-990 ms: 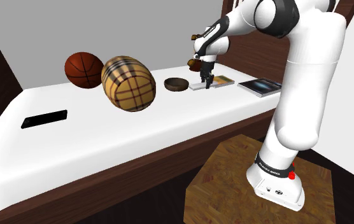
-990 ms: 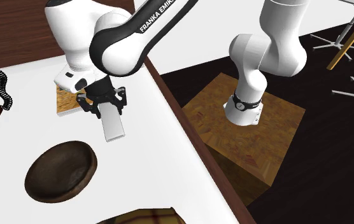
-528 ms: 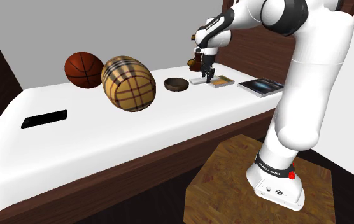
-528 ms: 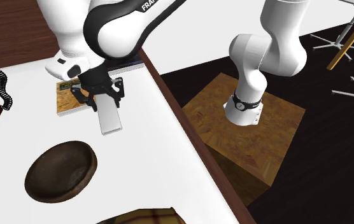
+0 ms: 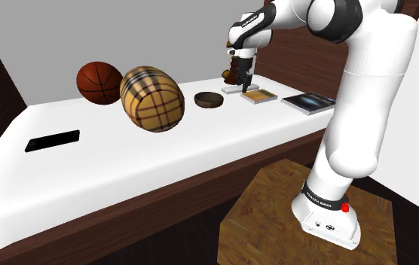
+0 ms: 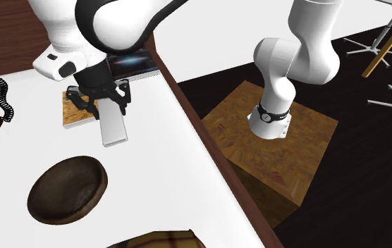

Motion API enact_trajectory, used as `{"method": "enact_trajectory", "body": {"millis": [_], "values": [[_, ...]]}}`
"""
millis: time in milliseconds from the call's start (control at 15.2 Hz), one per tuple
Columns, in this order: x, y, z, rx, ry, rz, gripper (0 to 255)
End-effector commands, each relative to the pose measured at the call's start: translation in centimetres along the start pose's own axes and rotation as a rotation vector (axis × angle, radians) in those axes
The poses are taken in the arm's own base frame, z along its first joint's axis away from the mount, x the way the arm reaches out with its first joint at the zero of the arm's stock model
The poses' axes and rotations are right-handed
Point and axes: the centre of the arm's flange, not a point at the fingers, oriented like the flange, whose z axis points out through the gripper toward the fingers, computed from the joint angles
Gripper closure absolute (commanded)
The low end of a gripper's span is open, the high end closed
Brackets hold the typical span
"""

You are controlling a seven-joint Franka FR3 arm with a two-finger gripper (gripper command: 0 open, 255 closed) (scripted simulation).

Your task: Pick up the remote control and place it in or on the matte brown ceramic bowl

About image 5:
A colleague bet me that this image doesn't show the brown figure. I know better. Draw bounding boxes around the brown figure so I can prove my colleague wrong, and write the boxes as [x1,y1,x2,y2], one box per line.
[221,41,238,84]

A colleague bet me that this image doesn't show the flat box with orange top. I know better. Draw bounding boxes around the flat box with orange top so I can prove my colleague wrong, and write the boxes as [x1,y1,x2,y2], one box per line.
[240,88,279,105]

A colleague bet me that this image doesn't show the dark brown bowl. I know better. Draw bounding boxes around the dark brown bowl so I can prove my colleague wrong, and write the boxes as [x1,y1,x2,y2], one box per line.
[194,91,225,109]

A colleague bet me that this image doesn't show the dark book with blue cover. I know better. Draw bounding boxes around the dark book with blue cover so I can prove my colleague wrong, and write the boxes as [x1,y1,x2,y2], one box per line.
[281,91,337,116]

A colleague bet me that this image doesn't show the tan plaid barrel cushion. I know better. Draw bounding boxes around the tan plaid barrel cushion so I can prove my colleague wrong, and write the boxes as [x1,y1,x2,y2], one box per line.
[119,65,186,133]

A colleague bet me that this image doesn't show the orange basketball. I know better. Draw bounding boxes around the orange basketball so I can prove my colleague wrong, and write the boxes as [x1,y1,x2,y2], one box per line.
[75,61,124,106]

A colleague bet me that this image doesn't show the wood-patterned robot stand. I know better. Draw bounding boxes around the wood-patterned robot stand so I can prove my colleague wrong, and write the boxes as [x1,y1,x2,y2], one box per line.
[216,158,399,265]

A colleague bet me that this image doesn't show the black flat phone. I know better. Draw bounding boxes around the black flat phone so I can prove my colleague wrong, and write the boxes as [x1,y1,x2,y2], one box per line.
[24,129,81,154]

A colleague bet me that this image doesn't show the bed with brown wooden frame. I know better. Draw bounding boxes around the bed with brown wooden frame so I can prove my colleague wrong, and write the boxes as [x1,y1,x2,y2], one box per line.
[0,0,419,265]

